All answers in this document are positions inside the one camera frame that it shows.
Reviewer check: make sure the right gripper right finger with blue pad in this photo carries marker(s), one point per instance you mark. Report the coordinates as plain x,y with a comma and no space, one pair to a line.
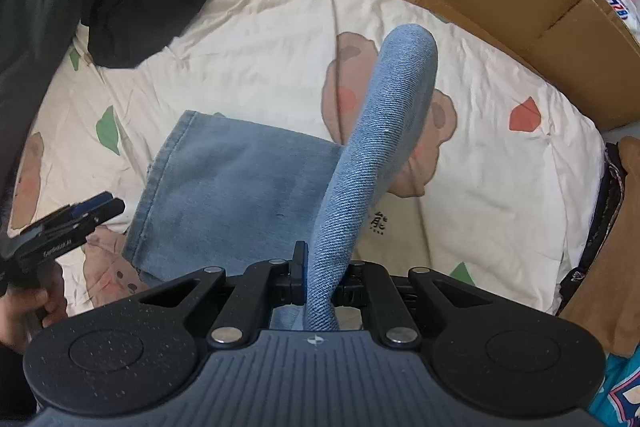
369,288

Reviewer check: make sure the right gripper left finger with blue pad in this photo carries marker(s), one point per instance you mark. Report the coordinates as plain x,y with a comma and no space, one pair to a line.
261,288

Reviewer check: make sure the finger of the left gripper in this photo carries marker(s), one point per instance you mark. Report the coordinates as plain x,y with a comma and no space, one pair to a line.
92,203
106,211

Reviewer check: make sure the light blue denim shorts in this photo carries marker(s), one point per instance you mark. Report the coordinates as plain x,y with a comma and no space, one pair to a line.
232,193

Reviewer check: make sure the person left hand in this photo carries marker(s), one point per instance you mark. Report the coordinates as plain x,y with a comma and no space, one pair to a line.
21,303

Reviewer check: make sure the cream bear print bedsheet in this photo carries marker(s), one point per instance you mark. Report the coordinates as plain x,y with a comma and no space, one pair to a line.
502,184

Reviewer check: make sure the folded brown garment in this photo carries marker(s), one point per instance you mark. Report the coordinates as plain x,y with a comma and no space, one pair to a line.
607,302

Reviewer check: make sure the dark grey pillow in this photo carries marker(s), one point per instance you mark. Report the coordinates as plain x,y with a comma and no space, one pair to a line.
40,16

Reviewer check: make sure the black patterned folded garment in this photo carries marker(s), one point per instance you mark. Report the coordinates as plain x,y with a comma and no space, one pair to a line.
609,201

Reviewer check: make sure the teal patterned cloth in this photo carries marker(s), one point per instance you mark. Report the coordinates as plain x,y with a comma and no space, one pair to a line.
617,402

